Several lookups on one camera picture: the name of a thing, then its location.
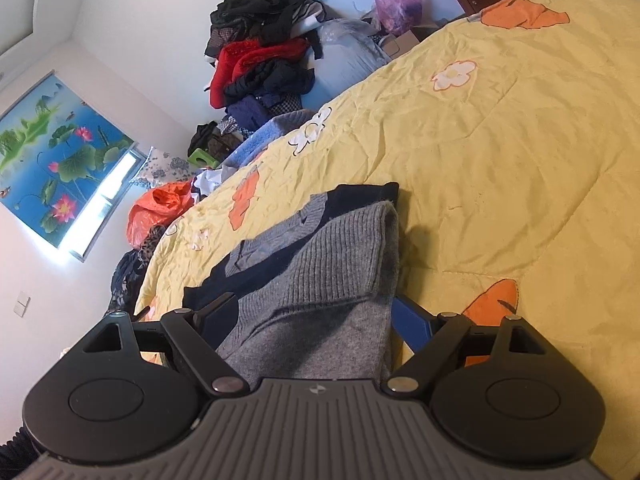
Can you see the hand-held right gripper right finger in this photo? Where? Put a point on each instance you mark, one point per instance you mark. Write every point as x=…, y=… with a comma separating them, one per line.
x=412, y=325

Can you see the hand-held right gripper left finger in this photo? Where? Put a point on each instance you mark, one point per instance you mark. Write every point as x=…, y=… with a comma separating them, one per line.
x=220, y=317

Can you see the grey sweater with navy sleeves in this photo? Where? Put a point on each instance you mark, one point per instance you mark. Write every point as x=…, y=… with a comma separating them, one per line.
x=325, y=285

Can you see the black clothes heap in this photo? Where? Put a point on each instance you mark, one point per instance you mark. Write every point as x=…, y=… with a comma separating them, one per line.
x=265, y=10

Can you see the dark floral cloth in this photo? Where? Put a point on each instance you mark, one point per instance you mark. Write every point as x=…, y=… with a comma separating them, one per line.
x=125, y=280

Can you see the leopard print cloth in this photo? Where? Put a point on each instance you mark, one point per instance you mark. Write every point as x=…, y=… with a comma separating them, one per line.
x=150, y=242

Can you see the orange plastic bag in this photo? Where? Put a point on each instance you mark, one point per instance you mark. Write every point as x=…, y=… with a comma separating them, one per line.
x=155, y=210

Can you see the white and black printed cloth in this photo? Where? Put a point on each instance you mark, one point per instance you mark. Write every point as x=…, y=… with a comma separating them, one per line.
x=212, y=180

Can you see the green stool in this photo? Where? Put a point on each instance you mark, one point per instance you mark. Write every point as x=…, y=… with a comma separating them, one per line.
x=202, y=159

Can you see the floral pillow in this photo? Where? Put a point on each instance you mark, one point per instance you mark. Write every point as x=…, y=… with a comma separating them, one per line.
x=160, y=167

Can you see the window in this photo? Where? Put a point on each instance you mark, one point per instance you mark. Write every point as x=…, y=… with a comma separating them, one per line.
x=107, y=200

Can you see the yellow printed bedspread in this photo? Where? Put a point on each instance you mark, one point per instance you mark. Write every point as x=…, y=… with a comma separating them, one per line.
x=475, y=160

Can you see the dark cloth bundle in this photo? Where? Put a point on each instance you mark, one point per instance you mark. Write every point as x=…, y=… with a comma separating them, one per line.
x=202, y=137

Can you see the light blue fleece blanket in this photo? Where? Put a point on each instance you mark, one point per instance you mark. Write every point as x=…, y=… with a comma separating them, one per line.
x=270, y=137

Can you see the dark purple garment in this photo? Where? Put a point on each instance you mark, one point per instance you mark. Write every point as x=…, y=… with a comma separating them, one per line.
x=247, y=112

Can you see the lotus picture roller blind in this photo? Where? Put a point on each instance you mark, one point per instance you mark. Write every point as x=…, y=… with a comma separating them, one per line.
x=55, y=160

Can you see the black padded jacket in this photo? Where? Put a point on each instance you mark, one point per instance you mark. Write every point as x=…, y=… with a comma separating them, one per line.
x=270, y=82

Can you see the red knit garment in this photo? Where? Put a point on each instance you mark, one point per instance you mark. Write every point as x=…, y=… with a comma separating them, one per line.
x=250, y=62

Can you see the clear plastic bag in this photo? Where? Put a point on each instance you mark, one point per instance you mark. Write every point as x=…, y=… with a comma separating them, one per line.
x=350, y=60

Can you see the cardboard box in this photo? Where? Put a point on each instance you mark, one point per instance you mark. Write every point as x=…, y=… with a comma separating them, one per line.
x=405, y=42

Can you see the pink plastic bag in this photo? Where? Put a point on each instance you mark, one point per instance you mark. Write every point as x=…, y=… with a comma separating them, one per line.
x=397, y=5

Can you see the white wall switch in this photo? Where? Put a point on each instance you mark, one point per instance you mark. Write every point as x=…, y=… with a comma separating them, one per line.
x=21, y=305

